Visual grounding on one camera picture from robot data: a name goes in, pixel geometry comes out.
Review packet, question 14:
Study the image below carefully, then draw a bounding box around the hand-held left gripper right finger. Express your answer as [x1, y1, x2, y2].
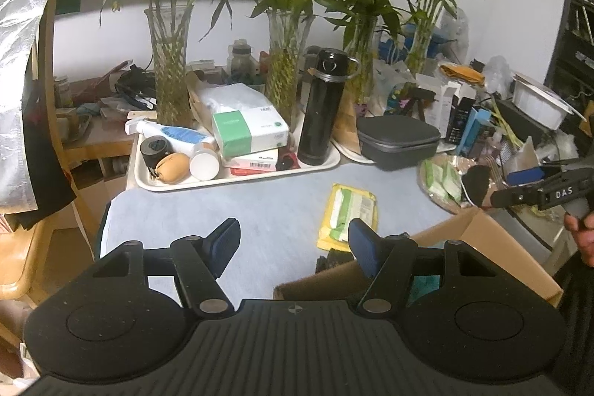
[348, 218, 495, 315]

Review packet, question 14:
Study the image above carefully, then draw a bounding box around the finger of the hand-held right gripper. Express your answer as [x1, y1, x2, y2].
[506, 166, 558, 187]
[491, 185, 544, 208]

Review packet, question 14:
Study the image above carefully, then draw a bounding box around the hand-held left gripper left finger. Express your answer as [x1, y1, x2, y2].
[93, 217, 242, 317]

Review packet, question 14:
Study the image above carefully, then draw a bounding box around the yellow green wipes packet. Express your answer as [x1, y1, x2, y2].
[317, 183, 378, 252]

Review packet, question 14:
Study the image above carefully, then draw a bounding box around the brown cardboard box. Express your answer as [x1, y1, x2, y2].
[273, 206, 564, 308]

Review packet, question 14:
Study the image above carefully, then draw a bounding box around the teal mesh bath sponge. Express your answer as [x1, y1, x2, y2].
[412, 273, 441, 300]

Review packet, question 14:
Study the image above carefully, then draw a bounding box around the person's right hand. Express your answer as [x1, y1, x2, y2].
[564, 210, 594, 267]

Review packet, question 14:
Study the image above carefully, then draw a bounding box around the black oval object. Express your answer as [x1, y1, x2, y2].
[461, 165, 491, 206]

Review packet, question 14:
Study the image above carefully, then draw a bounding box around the light blue table mat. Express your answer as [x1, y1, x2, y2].
[95, 145, 465, 301]

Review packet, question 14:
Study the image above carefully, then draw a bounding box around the woven round basket tray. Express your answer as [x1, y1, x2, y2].
[417, 154, 504, 211]

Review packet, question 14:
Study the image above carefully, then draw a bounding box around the green white sachet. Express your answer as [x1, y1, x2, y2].
[423, 161, 447, 197]
[441, 166, 463, 204]

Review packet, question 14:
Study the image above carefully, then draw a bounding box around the blue slim box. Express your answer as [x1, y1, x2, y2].
[457, 107, 493, 156]

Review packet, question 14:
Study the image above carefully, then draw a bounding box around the white plastic food container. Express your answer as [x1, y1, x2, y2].
[510, 73, 574, 131]

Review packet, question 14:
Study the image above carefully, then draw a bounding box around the white jar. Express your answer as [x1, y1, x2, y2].
[189, 141, 220, 182]

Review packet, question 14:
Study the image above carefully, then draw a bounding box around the red white flat box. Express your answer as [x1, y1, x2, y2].
[223, 148, 279, 176]

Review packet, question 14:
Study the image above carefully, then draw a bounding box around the black slim box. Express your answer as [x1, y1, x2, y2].
[445, 96, 476, 141]

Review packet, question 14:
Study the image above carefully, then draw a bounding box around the tan egg-shaped pouch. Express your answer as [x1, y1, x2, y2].
[154, 151, 191, 184]

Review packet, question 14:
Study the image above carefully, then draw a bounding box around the green white tissue box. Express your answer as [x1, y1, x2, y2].
[212, 105, 290, 158]

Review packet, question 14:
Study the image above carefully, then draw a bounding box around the grey hard case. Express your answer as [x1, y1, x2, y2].
[356, 115, 441, 171]

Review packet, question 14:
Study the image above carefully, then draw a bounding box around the black tape roll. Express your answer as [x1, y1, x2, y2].
[140, 136, 173, 171]

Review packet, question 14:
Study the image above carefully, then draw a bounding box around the white open carton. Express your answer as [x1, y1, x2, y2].
[415, 73, 458, 137]

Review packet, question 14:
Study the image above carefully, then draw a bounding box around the white spray bottle blue label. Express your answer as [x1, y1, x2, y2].
[124, 118, 216, 156]

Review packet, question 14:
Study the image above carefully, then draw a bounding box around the orange yellow packet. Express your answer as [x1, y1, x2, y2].
[438, 63, 486, 84]

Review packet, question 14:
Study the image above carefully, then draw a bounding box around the small black tripod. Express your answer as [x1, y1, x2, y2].
[404, 87, 437, 123]

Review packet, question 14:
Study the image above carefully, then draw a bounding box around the black thermos bottle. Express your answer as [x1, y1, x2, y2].
[297, 47, 362, 166]

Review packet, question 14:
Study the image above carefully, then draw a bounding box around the white plastic wrapped pack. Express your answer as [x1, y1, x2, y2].
[195, 83, 272, 118]

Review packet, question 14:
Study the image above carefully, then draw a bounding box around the clear plastic bag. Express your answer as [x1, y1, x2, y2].
[441, 9, 470, 53]

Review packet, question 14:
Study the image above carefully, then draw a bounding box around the cluttered wooden side table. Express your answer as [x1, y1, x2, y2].
[53, 62, 159, 193]

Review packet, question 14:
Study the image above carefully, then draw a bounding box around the white plastic bag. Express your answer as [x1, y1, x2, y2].
[371, 59, 418, 104]

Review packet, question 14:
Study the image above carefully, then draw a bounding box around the lucky bamboo in glass vase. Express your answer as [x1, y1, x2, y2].
[251, 0, 353, 128]
[320, 0, 409, 105]
[394, 0, 511, 76]
[76, 0, 261, 128]

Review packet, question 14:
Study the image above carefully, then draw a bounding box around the dark glass jar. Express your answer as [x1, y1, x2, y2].
[227, 39, 258, 82]

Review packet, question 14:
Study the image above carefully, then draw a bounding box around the wooden chair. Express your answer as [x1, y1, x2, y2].
[0, 34, 98, 299]

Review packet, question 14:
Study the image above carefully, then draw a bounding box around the silver foil bag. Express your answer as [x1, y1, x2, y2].
[0, 0, 77, 230]

